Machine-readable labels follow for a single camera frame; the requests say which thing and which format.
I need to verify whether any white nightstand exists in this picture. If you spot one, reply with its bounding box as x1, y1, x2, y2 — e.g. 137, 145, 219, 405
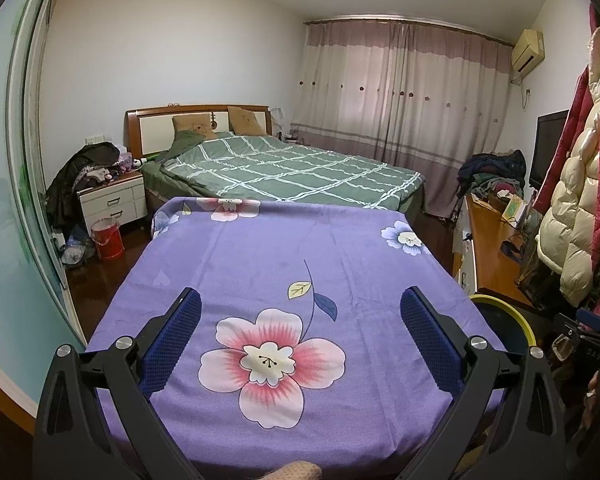
77, 172, 148, 235

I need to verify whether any mixed clothes pile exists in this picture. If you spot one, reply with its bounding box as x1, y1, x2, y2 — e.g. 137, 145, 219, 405
457, 149, 527, 201

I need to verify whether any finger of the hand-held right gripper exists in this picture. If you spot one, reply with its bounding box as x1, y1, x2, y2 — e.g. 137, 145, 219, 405
555, 308, 600, 336

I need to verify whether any red hanging garment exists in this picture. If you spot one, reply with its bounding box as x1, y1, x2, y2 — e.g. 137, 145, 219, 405
532, 65, 593, 216

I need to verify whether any wardrobe sliding door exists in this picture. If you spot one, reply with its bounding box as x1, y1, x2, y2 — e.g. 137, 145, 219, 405
0, 0, 91, 411

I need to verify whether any brown pillow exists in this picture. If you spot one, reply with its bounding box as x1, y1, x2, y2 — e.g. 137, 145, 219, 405
172, 114, 218, 140
227, 106, 272, 135

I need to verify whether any green checked quilt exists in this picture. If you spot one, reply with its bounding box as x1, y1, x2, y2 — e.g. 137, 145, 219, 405
142, 132, 425, 210

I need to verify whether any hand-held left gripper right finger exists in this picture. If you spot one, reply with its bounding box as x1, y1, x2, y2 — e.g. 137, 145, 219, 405
399, 286, 568, 480

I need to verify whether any dark clothes pile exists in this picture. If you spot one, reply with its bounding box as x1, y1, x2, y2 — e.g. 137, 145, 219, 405
46, 141, 121, 233

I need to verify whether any wooden bed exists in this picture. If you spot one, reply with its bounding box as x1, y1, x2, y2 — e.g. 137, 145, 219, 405
125, 104, 426, 216

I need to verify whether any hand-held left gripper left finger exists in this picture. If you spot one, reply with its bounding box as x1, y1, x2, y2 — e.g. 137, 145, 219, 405
32, 287, 206, 480

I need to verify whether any dark bin with yellow rim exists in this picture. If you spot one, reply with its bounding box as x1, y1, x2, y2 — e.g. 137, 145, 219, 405
467, 294, 537, 356

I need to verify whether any wooden desk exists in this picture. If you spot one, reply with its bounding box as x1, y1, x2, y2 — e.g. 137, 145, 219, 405
452, 195, 536, 311

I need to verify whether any clear plastic bag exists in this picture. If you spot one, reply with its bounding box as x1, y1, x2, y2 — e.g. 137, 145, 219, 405
55, 232, 96, 267

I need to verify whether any purple floral tablecloth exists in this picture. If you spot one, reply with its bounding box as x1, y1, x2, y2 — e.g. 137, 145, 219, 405
85, 196, 508, 466

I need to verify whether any red bucket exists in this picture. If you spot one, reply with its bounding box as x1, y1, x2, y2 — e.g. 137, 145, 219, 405
91, 217, 126, 261

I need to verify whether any black television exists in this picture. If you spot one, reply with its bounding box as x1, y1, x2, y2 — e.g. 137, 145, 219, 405
529, 109, 570, 191

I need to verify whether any cream down jacket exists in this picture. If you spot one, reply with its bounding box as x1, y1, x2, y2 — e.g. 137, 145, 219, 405
536, 25, 600, 308

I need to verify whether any pink beige curtain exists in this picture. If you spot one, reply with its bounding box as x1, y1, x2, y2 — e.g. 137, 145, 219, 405
302, 19, 513, 218

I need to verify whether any beige air conditioner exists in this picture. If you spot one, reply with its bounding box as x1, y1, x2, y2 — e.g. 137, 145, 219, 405
510, 29, 546, 73

